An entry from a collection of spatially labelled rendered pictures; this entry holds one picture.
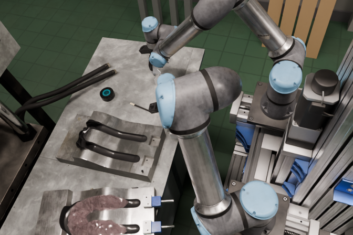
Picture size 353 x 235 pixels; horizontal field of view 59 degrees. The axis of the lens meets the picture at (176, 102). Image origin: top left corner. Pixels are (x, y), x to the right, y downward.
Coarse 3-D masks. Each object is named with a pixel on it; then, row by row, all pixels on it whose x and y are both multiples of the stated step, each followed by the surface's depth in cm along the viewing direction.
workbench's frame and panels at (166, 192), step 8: (176, 152) 185; (176, 160) 188; (184, 160) 213; (176, 168) 192; (184, 168) 218; (168, 176) 151; (176, 176) 195; (184, 176) 223; (168, 184) 177; (176, 184) 200; (168, 192) 180; (176, 192) 204; (176, 200) 208; (160, 208) 168; (168, 208) 187; (176, 208) 213; (160, 216) 170; (168, 216) 190; (168, 224) 194; (168, 232) 198
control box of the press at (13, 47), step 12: (0, 24) 157; (0, 36) 158; (0, 48) 159; (12, 48) 167; (0, 60) 160; (0, 72) 162; (12, 84) 177; (24, 96) 188; (36, 108) 200; (36, 120) 210; (48, 120) 214
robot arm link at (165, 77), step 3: (162, 75) 123; (165, 75) 123; (168, 75) 122; (171, 75) 122; (159, 78) 122; (162, 78) 122; (165, 78) 122; (168, 78) 122; (171, 78) 121; (174, 78) 122; (159, 81) 121; (162, 81) 121; (165, 81) 121
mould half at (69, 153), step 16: (96, 112) 159; (80, 128) 164; (128, 128) 158; (144, 128) 156; (160, 128) 155; (64, 144) 160; (112, 144) 153; (128, 144) 153; (144, 144) 151; (160, 144) 155; (64, 160) 156; (80, 160) 149; (96, 160) 147; (112, 160) 149; (128, 176) 150; (144, 176) 143
